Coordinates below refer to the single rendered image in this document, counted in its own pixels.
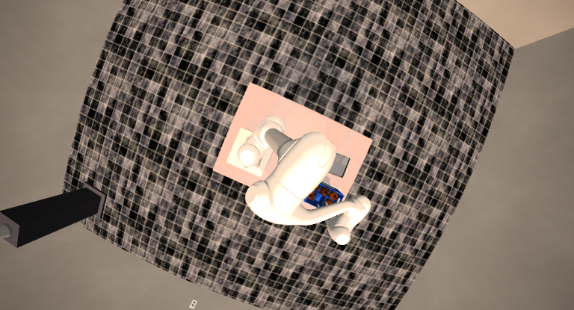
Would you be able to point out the blue divided crate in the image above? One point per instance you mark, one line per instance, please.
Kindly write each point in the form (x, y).
(319, 198)

